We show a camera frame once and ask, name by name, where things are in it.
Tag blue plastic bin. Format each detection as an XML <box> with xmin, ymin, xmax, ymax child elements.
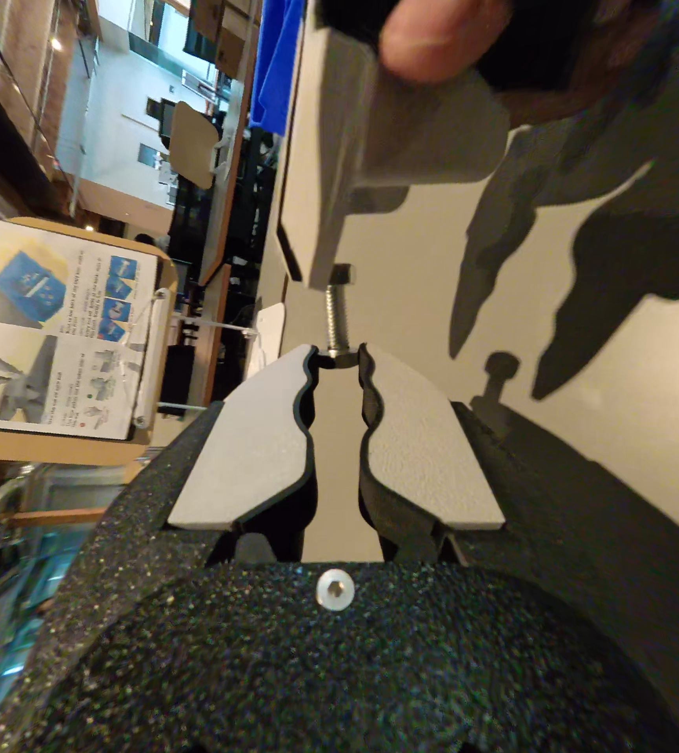
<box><xmin>249</xmin><ymin>0</ymin><xmax>306</xmax><ymax>137</ymax></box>

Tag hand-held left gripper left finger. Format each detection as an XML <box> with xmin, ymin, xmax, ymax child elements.
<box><xmin>167</xmin><ymin>343</ymin><xmax>319</xmax><ymax>528</ymax></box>

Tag beige tablet on stand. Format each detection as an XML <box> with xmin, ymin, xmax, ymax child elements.
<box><xmin>169</xmin><ymin>101</ymin><xmax>222</xmax><ymax>190</ymax></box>

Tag person's right hand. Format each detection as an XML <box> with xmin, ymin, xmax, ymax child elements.
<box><xmin>379</xmin><ymin>0</ymin><xmax>670</xmax><ymax>131</ymax></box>

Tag stack of cardboard boxes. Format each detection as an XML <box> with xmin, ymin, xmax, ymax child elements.
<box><xmin>189</xmin><ymin>0</ymin><xmax>264</xmax><ymax>80</ymax></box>

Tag silver hex bolt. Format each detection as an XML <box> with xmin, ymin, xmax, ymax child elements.
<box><xmin>326</xmin><ymin>264</ymin><xmax>357</xmax><ymax>356</ymax></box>

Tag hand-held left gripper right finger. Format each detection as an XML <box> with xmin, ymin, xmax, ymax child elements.
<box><xmin>358</xmin><ymin>341</ymin><xmax>506</xmax><ymax>528</ymax></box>

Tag printed instruction sheet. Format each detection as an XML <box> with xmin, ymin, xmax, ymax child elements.
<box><xmin>0</xmin><ymin>213</ymin><xmax>159</xmax><ymax>441</ymax></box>

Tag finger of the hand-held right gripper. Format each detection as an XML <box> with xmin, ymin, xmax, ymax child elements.
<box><xmin>276</xmin><ymin>0</ymin><xmax>378</xmax><ymax>290</ymax></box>

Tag instruction sheet on clipboard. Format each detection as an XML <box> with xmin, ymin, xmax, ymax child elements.
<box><xmin>0</xmin><ymin>216</ymin><xmax>178</xmax><ymax>466</ymax></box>

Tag white plastic base plate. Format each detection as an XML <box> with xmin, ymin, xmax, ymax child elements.
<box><xmin>247</xmin><ymin>302</ymin><xmax>289</xmax><ymax>380</ymax></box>

